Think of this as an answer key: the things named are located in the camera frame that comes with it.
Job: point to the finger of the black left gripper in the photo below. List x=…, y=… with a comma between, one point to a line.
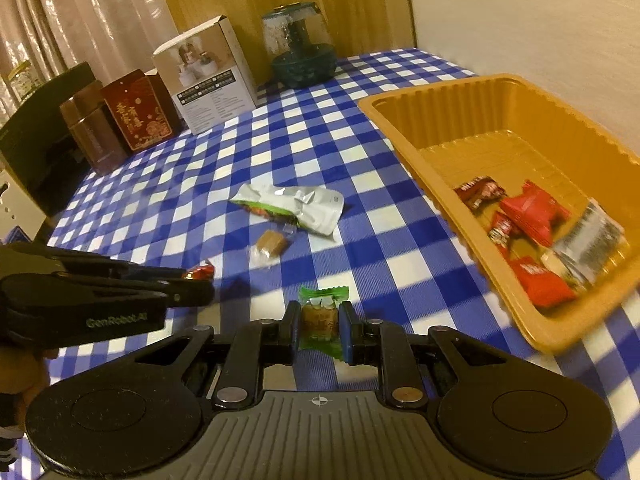
x=114, y=271
x=185, y=293

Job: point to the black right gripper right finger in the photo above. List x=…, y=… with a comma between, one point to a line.
x=495, y=412

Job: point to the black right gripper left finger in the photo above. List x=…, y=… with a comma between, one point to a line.
x=139, y=412

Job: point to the small red candy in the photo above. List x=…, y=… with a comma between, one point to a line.
x=203, y=272

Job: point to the brown caramel candy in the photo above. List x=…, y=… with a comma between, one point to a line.
x=270, y=247

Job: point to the yellow green candy packet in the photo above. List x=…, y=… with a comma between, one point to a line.
x=319, y=328

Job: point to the green silver snack packet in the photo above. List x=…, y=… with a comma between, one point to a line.
x=311, y=208

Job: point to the bright red snack packet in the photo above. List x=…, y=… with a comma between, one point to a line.
x=535, y=212

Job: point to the dark red snack packet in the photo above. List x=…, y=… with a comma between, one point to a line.
x=478, y=192

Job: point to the person left hand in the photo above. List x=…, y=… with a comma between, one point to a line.
x=24, y=374

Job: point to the red kitkat packet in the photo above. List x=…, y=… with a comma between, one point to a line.
x=543, y=288

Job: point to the blue white checkered tablecloth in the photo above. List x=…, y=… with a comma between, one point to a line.
x=171, y=206

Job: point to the red gift box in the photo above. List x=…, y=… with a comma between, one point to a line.
x=143, y=110

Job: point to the brown metal canister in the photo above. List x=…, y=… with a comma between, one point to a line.
x=94, y=129

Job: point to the grey clear snack packet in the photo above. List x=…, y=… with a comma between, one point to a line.
x=581, y=255

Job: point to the glass jar on shelf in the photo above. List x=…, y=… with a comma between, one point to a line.
x=24, y=80

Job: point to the white product box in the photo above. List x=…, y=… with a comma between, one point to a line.
x=206, y=74

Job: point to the orange plastic tray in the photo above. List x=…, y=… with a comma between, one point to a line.
x=506, y=128

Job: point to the green glass jar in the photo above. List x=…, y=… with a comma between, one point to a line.
x=299, y=47

